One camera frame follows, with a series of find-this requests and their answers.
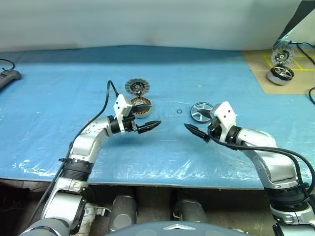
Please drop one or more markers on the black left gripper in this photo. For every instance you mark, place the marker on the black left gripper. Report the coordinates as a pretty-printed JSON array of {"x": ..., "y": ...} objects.
[{"x": 129, "y": 125}]

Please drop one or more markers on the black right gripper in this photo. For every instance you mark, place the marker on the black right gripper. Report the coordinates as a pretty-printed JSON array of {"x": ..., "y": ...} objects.
[{"x": 216, "y": 129}]

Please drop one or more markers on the silver motor housing copper windings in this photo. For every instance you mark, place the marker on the silver motor housing copper windings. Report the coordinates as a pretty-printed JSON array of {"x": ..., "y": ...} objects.
[{"x": 141, "y": 114}]

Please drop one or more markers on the silver spoked motor rotor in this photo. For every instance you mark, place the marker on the silver spoked motor rotor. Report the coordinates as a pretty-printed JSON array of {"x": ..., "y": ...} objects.
[{"x": 197, "y": 115}]

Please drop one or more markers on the silver finned rotor disc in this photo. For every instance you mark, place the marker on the silver finned rotor disc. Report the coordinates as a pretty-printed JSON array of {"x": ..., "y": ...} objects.
[{"x": 137, "y": 86}]

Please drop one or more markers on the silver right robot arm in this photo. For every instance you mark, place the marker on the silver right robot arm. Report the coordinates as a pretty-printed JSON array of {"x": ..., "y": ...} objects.
[{"x": 261, "y": 140}]

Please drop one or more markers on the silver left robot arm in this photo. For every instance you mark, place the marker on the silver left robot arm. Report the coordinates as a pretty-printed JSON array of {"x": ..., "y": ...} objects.
[{"x": 83, "y": 140}]

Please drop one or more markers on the spare silver motor housing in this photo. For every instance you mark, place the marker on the spare silver motor housing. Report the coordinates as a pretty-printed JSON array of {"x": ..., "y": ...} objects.
[{"x": 275, "y": 77}]

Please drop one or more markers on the round part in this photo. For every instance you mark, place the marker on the round part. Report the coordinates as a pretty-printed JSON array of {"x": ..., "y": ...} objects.
[{"x": 283, "y": 56}]

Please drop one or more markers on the brown cardboard sheet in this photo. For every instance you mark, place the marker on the brown cardboard sheet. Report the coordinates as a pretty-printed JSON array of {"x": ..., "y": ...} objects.
[{"x": 258, "y": 73}]

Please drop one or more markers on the blue plastic table cover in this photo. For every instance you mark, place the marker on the blue plastic table cover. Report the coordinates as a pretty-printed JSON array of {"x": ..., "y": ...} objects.
[{"x": 73, "y": 73}]

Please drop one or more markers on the grey rounded robot leg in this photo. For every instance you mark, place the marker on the grey rounded robot leg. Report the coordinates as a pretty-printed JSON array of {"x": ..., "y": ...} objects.
[
  {"x": 192, "y": 211},
  {"x": 124, "y": 211}
]

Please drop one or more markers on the grey robot torso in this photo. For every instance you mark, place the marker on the grey robot torso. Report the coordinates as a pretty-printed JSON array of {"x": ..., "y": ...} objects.
[{"x": 177, "y": 229}]

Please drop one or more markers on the white crumpled cloth bundle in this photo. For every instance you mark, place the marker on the white crumpled cloth bundle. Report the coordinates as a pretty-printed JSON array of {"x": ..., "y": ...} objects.
[{"x": 89, "y": 217}]

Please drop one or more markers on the yellow tape grid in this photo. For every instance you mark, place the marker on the yellow tape grid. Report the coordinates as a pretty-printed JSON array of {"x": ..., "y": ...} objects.
[{"x": 301, "y": 64}]

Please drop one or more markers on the black handheld device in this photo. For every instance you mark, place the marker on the black handheld device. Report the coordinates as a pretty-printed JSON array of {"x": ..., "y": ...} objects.
[{"x": 9, "y": 76}]

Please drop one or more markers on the black and white angled stand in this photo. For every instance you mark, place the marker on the black and white angled stand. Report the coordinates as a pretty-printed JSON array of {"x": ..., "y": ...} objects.
[{"x": 299, "y": 17}]

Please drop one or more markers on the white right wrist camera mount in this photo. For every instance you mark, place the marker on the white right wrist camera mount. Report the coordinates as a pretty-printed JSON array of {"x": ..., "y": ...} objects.
[{"x": 225, "y": 113}]

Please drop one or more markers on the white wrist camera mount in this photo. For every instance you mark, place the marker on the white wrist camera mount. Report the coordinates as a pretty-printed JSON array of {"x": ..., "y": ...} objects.
[
  {"x": 121, "y": 103},
  {"x": 225, "y": 113}
]

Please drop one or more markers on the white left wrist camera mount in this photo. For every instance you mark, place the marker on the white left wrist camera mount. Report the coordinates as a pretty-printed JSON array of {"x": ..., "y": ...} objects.
[{"x": 121, "y": 103}]

